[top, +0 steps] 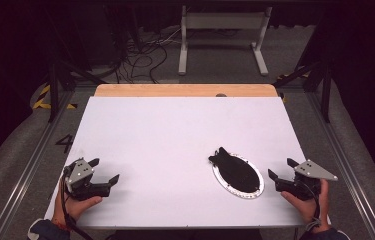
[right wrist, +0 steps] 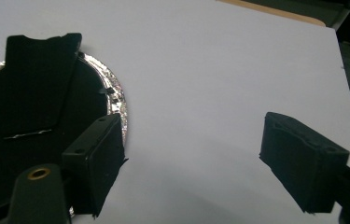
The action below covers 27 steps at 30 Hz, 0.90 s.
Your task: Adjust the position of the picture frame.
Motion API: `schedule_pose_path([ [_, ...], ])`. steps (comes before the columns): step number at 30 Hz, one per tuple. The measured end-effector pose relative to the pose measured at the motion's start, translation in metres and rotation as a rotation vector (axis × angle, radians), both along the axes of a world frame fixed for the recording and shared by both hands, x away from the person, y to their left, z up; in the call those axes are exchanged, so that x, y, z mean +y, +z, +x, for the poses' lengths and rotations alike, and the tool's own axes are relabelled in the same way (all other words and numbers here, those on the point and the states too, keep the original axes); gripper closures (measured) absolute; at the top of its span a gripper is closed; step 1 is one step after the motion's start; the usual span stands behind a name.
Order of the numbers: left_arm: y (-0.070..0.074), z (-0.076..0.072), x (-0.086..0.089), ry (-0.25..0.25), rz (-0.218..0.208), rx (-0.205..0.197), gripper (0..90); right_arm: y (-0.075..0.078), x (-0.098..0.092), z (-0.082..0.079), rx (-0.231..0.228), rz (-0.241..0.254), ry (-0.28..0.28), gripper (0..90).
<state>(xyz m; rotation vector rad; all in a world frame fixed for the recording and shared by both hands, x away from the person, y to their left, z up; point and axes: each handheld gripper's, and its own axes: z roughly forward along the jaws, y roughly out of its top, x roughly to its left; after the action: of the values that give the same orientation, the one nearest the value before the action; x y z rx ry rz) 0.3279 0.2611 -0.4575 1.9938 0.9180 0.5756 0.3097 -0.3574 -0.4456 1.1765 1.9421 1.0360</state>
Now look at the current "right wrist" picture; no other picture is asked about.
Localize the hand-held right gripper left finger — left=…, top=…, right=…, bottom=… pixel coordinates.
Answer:
left=62, top=113, right=129, bottom=218

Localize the wooden table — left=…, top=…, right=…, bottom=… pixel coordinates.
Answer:
left=217, top=0, right=327, bottom=28

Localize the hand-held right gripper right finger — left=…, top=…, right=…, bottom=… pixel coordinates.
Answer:
left=259, top=111, right=350, bottom=214

